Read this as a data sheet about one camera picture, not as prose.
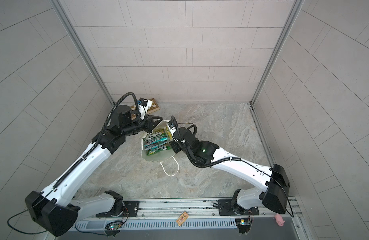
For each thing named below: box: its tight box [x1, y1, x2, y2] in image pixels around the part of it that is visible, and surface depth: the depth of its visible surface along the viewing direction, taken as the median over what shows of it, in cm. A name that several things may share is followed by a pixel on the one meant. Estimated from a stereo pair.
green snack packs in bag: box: [143, 127, 173, 156], surface depth 84 cm
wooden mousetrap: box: [176, 210, 190, 227], surface depth 69 cm
